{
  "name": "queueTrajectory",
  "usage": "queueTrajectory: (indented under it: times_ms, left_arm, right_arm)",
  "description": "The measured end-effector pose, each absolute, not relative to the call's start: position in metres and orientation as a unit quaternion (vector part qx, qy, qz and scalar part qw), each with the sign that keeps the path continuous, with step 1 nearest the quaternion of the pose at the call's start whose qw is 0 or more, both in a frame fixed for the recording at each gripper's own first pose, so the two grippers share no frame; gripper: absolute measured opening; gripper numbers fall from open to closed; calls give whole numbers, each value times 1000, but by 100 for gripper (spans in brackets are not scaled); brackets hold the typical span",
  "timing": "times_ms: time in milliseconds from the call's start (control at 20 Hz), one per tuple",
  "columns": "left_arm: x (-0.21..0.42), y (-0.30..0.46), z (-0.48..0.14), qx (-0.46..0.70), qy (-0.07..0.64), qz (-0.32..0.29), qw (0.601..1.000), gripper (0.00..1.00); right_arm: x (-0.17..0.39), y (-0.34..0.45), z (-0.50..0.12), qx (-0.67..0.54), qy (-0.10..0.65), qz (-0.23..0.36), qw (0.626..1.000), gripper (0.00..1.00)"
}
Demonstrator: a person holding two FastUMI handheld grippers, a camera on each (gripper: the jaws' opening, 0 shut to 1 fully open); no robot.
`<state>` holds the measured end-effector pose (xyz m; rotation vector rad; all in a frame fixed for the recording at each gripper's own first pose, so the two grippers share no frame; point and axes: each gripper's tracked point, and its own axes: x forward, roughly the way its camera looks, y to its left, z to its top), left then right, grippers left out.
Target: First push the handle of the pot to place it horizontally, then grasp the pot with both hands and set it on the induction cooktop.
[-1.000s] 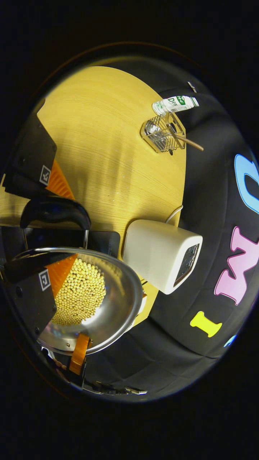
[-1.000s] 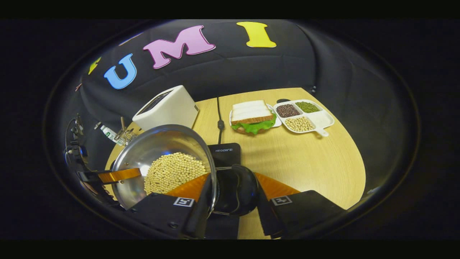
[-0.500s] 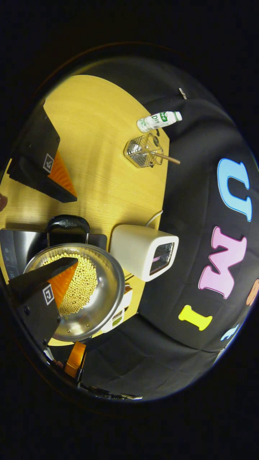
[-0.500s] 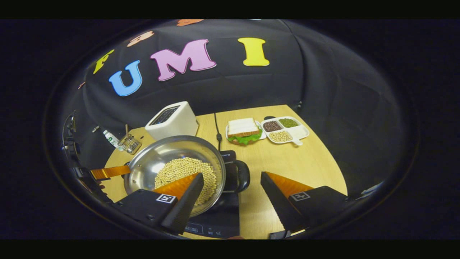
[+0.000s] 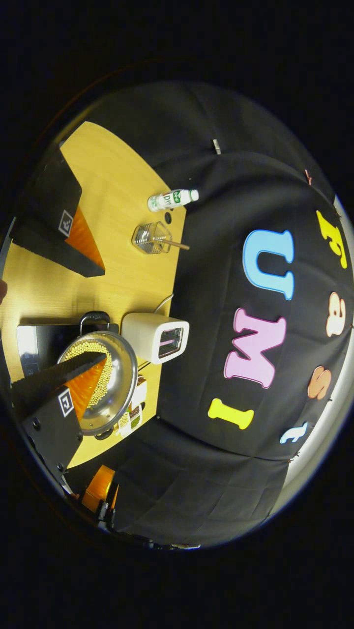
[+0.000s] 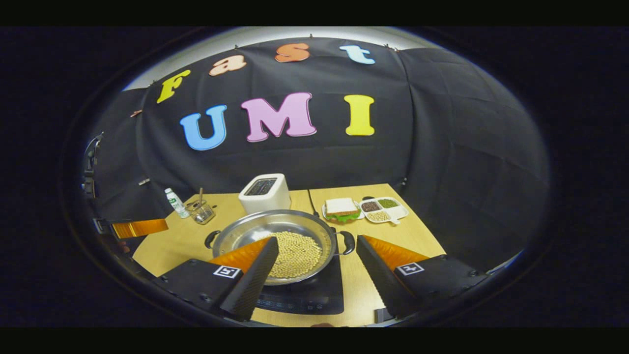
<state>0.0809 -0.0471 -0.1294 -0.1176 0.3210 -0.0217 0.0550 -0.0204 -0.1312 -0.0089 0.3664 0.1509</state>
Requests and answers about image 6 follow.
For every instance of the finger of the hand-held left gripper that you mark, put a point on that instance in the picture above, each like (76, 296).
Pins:
(140, 228)

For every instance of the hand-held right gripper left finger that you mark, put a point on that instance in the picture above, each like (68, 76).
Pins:
(250, 290)

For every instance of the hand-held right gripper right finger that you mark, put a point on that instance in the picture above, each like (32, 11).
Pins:
(383, 285)

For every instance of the black induction cooktop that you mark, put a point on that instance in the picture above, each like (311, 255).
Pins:
(304, 300)

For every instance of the stainless steel pot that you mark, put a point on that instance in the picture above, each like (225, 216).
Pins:
(255, 231)

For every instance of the white drink bottle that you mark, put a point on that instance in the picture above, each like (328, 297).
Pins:
(176, 204)

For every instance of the pile of yellow soybeans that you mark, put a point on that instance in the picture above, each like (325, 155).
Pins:
(300, 253)

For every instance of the white divided bean dish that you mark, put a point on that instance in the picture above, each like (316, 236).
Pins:
(393, 214)

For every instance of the sandwich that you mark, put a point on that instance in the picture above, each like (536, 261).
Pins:
(341, 205)

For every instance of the white toaster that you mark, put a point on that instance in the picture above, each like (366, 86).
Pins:
(268, 199)

